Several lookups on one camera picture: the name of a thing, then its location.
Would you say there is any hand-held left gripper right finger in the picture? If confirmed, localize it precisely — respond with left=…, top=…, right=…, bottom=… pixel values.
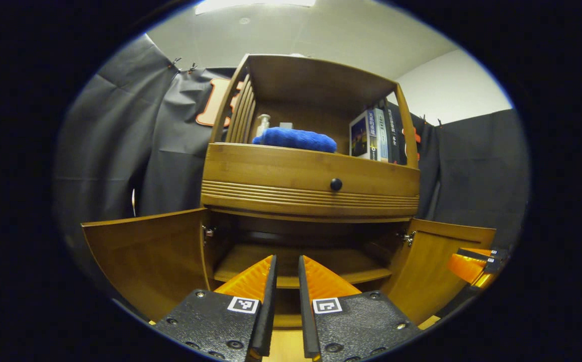
left=298, top=254, right=423, bottom=362

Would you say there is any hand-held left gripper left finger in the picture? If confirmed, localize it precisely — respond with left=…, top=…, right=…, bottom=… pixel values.
left=152, top=254, right=278, bottom=362

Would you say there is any wooden cabinet door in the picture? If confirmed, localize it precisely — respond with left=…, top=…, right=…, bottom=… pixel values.
left=81, top=208, right=216, bottom=322
left=380, top=219, right=497, bottom=326

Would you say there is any wooden double-door shoe cabinet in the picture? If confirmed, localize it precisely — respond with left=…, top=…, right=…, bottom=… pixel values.
left=201, top=54, right=421, bottom=328

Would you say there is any wooden inner shelf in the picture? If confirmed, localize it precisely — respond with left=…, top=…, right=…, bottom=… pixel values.
left=214, top=245, right=393, bottom=289

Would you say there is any wooden drawer with grooves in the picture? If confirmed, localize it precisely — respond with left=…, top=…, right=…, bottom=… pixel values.
left=201, top=143, right=421, bottom=220

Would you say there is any grey spine book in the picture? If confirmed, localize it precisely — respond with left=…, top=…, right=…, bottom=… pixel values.
left=372, top=107, right=390, bottom=162

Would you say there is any blue folded towel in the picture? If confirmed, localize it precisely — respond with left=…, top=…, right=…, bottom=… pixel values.
left=252, top=127, right=338, bottom=154

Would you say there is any black backdrop cloth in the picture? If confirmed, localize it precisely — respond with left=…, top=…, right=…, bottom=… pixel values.
left=55, top=34, right=530, bottom=302

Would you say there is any ceiling light panel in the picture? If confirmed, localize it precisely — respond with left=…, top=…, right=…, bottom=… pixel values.
left=195, top=0, right=318, bottom=15

